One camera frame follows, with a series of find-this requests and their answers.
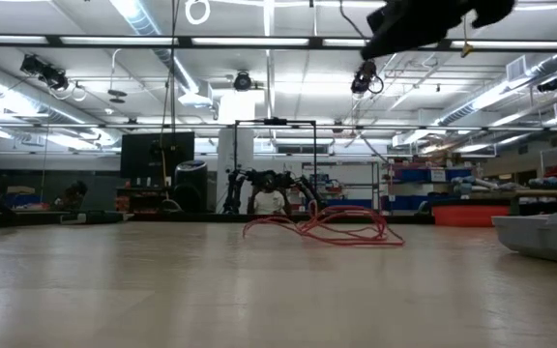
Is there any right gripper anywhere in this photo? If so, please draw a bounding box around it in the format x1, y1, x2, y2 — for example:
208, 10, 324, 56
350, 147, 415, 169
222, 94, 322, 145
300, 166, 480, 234
361, 0, 469, 60

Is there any thin red wire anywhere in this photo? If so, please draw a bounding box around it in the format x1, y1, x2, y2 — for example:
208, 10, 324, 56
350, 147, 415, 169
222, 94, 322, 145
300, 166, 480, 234
242, 204, 406, 247

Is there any red plastic bin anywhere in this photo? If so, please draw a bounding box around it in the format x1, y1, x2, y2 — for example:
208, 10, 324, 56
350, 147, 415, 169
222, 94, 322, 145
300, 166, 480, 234
431, 204, 511, 228

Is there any person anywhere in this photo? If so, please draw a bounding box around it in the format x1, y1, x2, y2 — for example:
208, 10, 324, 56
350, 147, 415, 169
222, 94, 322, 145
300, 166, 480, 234
252, 181, 287, 217
50, 180, 90, 213

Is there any white pillar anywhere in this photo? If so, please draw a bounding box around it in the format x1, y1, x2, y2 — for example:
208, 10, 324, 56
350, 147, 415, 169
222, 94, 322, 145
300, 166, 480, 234
216, 91, 256, 215

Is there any wooden room table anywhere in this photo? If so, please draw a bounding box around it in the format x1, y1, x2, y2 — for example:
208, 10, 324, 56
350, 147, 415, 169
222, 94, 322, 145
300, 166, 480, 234
471, 188, 557, 217

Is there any grey tool kit case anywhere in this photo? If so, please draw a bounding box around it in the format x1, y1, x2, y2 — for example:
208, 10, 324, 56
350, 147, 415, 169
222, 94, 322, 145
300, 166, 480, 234
490, 211, 557, 268

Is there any black monitor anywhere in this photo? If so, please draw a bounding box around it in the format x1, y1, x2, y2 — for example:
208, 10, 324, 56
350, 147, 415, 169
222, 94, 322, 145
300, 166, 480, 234
120, 130, 196, 180

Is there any black rig camera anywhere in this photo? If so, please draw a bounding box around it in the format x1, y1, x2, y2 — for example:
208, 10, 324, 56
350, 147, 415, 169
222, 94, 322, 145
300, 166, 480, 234
232, 71, 253, 92
19, 53, 71, 92
350, 58, 385, 96

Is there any black room station frame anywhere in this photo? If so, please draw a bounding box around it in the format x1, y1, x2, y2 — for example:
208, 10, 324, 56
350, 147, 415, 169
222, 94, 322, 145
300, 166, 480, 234
232, 117, 318, 214

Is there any silver ceiling duct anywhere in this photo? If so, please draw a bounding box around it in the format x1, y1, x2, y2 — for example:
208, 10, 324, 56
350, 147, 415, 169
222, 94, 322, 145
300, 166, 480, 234
435, 50, 557, 128
108, 0, 201, 94

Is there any white cable ring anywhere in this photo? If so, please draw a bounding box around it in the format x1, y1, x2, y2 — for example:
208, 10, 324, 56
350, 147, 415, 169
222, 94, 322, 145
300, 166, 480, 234
184, 0, 212, 26

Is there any black overhead frame bar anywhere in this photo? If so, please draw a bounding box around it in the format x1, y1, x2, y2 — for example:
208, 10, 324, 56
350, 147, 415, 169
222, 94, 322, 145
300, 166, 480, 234
0, 33, 557, 53

